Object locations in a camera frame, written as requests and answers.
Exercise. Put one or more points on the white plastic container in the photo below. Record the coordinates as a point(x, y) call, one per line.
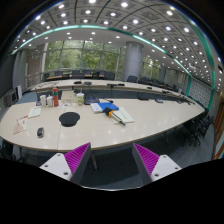
point(49, 101)

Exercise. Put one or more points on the blue folder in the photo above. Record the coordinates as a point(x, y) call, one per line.
point(110, 105)

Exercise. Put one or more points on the white notebook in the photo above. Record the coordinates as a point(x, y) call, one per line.
point(124, 115)

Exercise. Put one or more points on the beige cardboard box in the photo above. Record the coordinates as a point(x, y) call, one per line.
point(68, 97)

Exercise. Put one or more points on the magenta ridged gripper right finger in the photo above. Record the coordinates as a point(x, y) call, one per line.
point(152, 166)

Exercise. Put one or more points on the round black mouse pad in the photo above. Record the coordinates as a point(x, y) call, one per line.
point(69, 119)

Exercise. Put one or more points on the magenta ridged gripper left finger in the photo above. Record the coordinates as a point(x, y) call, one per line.
point(71, 165)

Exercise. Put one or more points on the white book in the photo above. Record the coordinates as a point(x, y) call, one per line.
point(96, 108)

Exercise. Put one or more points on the black office chair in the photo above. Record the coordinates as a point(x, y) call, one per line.
point(201, 125)

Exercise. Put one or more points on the white cup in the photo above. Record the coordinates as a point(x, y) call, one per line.
point(43, 100)

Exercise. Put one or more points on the grey round pillar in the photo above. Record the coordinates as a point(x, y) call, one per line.
point(132, 60)

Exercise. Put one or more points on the black computer mouse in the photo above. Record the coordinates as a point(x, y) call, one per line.
point(40, 132)

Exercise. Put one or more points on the red thermos bottle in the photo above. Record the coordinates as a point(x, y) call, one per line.
point(55, 97)

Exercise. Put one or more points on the white paper sheet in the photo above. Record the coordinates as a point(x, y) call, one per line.
point(34, 111)

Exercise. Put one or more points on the red and white booklet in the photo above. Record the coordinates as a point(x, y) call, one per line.
point(20, 124)

